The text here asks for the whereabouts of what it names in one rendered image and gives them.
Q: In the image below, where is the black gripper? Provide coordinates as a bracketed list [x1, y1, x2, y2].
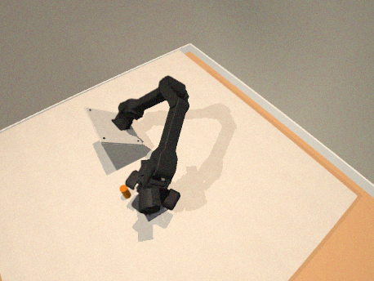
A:
[126, 170, 180, 210]

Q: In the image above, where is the brown cylinder with orange end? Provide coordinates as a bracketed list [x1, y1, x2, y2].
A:
[120, 185, 131, 198]

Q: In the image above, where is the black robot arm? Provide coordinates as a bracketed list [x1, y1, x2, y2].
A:
[112, 75, 189, 215]

